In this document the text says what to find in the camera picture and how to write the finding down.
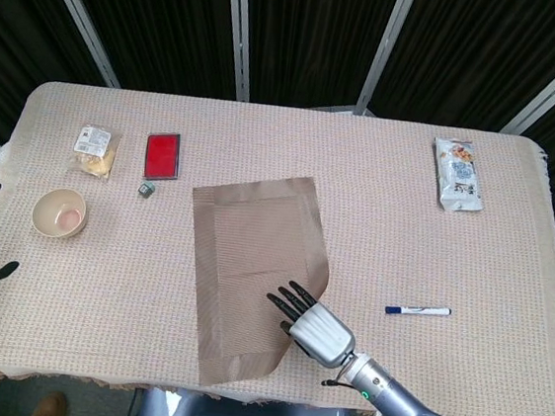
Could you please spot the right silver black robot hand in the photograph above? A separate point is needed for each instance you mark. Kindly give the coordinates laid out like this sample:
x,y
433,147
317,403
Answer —
x,y
324,334

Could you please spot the light brown bowl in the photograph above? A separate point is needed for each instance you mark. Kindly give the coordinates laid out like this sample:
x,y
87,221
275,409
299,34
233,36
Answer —
x,y
58,215

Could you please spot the brown woven placemat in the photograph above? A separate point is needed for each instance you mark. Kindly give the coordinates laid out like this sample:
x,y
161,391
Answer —
x,y
254,240

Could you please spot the white marker blue cap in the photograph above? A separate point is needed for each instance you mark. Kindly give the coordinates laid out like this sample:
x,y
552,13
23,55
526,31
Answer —
x,y
420,311

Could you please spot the beige woven tablecloth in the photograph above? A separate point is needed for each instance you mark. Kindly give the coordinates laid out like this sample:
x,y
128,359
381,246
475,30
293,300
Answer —
x,y
404,231

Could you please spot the clear bag of bread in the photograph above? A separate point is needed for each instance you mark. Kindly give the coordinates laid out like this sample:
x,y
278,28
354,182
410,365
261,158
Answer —
x,y
94,151

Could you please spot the brown shoe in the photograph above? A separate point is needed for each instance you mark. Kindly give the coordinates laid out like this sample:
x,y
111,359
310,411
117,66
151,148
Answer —
x,y
50,407

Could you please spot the small green stamp block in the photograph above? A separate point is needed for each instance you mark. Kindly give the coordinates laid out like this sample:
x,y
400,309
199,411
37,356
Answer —
x,y
148,189

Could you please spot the white snack bag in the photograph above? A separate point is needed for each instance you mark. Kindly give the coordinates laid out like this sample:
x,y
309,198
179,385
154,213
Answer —
x,y
459,175

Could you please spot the red ink pad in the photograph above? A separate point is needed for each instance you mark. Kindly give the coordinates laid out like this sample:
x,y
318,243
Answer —
x,y
162,155

